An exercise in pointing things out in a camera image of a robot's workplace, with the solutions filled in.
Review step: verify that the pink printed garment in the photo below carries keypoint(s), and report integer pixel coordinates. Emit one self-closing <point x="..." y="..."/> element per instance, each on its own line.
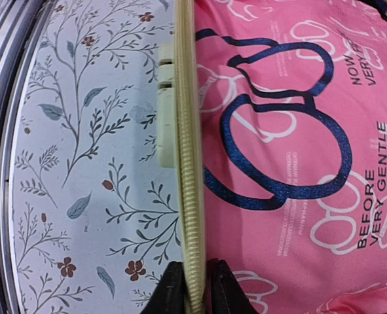
<point x="294" y="163"/>

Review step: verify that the floral patterned tablecloth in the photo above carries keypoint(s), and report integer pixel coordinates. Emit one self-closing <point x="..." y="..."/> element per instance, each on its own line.
<point x="94" y="216"/>

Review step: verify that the light green hard-shell suitcase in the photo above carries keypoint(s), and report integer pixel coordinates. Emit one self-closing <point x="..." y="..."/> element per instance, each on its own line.
<point x="186" y="157"/>

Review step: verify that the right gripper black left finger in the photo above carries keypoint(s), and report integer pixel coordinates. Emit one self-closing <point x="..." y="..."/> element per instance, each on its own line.
<point x="169" y="296"/>

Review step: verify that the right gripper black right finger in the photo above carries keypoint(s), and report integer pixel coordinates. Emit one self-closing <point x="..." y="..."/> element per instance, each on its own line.
<point x="226" y="295"/>

